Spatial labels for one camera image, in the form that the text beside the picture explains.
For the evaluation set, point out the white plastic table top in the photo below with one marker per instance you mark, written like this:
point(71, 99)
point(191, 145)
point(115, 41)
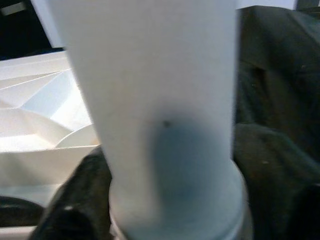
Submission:
point(37, 112)

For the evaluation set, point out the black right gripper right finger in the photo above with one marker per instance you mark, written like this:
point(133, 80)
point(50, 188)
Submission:
point(280, 200)

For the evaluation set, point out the white plastic table leg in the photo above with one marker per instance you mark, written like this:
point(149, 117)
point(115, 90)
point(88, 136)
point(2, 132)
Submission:
point(162, 100)

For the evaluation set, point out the black shiny table cover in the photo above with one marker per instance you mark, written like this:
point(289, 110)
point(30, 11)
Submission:
point(275, 75)

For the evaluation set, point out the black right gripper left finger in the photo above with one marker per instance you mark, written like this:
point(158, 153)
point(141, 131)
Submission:
point(75, 200)

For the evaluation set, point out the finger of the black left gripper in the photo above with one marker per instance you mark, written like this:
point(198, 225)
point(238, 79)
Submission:
point(17, 210)

